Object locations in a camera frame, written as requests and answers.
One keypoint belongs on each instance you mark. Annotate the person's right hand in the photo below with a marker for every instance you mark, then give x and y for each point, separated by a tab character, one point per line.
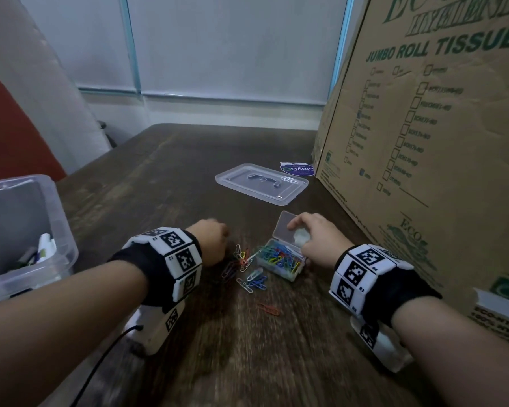
326	245

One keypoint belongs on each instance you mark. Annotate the person's left hand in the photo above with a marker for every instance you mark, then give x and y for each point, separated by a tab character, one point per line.
210	241

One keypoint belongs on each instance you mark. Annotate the small clear paper clip box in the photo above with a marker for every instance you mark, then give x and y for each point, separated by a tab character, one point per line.
285	224

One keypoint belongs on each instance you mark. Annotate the coloured paper clips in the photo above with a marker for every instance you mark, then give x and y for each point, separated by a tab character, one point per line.
280	258

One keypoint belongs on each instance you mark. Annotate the clear plastic container lid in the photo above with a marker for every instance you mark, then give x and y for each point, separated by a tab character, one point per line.
246	184

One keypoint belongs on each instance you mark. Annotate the clear plastic storage bin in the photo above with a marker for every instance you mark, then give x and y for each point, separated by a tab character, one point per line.
63	245

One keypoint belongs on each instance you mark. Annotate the bundle of markers and pens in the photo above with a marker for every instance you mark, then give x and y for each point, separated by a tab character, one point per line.
46	243

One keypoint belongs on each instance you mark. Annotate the person's right forearm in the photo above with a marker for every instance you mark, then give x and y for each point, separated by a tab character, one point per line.
462	356

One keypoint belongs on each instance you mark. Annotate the person's left forearm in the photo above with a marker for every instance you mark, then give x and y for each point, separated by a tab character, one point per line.
46	334

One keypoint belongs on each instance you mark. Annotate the black wristband with marker tiles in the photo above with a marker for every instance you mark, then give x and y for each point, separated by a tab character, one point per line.
169	258
377	275

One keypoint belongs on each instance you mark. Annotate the round blue sticker card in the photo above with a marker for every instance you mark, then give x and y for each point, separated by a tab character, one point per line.
299	169

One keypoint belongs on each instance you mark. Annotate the large printed cardboard box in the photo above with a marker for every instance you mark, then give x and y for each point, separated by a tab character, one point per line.
441	144

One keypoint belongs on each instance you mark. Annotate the frosted glass partition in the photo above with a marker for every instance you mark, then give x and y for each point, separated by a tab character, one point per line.
237	46

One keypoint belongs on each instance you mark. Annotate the red panel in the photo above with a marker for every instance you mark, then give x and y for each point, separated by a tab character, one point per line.
8	139

